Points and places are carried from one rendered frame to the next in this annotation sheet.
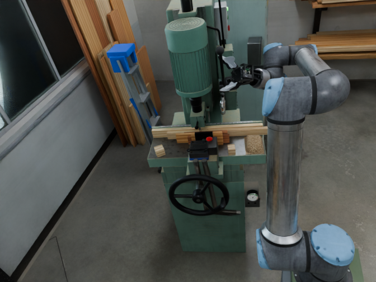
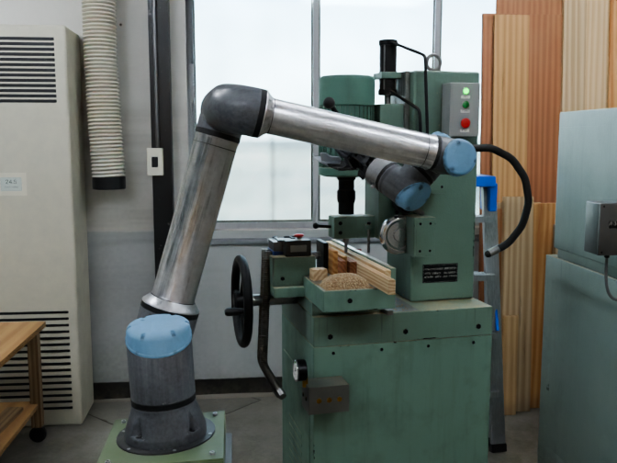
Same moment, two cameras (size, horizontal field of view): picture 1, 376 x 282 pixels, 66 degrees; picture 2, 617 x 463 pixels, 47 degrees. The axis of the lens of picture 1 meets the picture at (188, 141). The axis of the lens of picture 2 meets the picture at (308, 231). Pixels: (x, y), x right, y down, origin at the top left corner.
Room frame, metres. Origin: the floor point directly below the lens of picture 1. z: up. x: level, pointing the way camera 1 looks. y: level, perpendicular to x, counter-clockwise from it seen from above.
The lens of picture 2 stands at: (0.14, -2.05, 1.31)
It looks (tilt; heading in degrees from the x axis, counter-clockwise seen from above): 7 degrees down; 64
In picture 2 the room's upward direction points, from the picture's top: straight up
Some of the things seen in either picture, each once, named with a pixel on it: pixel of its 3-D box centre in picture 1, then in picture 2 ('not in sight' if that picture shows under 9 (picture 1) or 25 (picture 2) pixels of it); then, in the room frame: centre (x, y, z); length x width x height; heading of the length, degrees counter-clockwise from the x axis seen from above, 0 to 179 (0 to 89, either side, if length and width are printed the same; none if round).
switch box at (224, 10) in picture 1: (221, 20); (460, 109); (1.53, -0.28, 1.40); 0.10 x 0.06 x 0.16; 168
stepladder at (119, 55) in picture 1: (145, 114); (472, 311); (2.08, 0.31, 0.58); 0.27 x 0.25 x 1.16; 70
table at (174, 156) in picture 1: (205, 153); (315, 280); (1.14, -0.08, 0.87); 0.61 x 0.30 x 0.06; 78
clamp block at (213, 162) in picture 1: (203, 158); (289, 267); (1.05, -0.06, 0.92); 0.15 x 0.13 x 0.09; 78
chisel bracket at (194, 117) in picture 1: (198, 115); (352, 228); (1.27, -0.08, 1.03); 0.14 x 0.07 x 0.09; 168
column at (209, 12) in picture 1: (198, 69); (431, 186); (1.53, -0.13, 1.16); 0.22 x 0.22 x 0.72; 78
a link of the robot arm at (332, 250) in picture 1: (327, 251); (160, 356); (0.54, -0.44, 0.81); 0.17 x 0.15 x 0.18; 75
